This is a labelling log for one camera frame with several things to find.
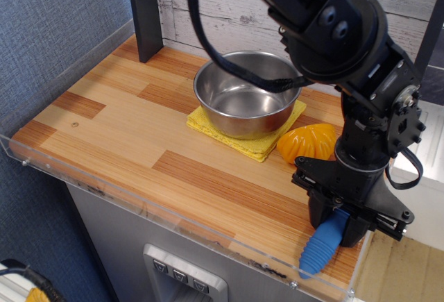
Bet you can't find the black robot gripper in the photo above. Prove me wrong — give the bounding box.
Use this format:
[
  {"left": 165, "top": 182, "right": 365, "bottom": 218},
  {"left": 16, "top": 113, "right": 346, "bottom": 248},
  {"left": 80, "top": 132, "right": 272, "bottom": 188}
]
[{"left": 292, "top": 156, "right": 414, "bottom": 248}]

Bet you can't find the blue-handled metal fork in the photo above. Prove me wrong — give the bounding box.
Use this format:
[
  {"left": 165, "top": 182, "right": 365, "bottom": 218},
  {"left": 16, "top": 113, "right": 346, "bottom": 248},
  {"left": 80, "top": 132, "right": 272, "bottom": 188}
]
[{"left": 299, "top": 209, "right": 350, "bottom": 279}]

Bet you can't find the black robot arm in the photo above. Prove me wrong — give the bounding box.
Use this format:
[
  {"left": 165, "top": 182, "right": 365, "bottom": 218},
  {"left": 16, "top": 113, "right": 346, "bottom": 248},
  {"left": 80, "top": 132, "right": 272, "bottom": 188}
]
[{"left": 264, "top": 0, "right": 425, "bottom": 247}]

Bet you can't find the stainless steel pot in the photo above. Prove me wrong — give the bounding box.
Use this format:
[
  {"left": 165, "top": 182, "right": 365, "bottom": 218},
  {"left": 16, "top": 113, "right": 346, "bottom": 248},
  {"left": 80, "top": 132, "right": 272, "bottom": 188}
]
[{"left": 194, "top": 51, "right": 301, "bottom": 140}]

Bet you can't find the yellow plastic toy pepper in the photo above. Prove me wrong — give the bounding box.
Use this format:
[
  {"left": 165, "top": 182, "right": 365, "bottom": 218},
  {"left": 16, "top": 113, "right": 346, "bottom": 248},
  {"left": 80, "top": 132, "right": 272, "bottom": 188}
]
[{"left": 276, "top": 124, "right": 336, "bottom": 164}]

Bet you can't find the white toy sink unit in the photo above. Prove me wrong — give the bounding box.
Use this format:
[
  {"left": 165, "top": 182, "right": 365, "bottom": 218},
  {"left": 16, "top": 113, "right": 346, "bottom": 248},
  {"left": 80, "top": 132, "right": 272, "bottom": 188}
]
[{"left": 389, "top": 101, "right": 443, "bottom": 250}]

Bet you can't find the yellow folded cloth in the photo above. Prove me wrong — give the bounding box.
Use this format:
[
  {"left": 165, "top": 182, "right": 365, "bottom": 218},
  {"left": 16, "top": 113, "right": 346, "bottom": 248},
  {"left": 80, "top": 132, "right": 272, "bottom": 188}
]
[{"left": 187, "top": 100, "right": 307, "bottom": 162}]

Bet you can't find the silver toy fridge cabinet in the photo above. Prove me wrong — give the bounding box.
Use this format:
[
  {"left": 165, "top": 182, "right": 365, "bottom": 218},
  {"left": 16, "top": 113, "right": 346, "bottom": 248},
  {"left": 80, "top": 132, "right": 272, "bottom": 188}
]
[{"left": 65, "top": 182, "right": 313, "bottom": 302}]

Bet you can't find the clear acrylic table guard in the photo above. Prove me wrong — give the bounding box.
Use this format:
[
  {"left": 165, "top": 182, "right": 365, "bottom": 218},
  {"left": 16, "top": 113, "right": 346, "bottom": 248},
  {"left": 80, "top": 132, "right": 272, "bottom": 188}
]
[{"left": 1, "top": 21, "right": 387, "bottom": 301}]

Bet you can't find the yellow black object bottom left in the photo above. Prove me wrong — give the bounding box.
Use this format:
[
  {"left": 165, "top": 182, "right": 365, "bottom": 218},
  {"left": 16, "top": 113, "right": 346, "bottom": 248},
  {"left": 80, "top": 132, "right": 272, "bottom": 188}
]
[{"left": 1, "top": 259, "right": 66, "bottom": 301}]

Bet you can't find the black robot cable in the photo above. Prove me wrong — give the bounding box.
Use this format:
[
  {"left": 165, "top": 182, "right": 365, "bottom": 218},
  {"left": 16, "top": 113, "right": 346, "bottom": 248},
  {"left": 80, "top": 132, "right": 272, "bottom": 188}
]
[{"left": 185, "top": 0, "right": 313, "bottom": 94}]

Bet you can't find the black vertical frame post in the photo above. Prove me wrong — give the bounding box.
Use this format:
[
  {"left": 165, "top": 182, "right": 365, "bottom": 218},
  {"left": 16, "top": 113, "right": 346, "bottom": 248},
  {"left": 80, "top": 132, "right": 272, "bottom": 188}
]
[{"left": 413, "top": 0, "right": 443, "bottom": 79}]

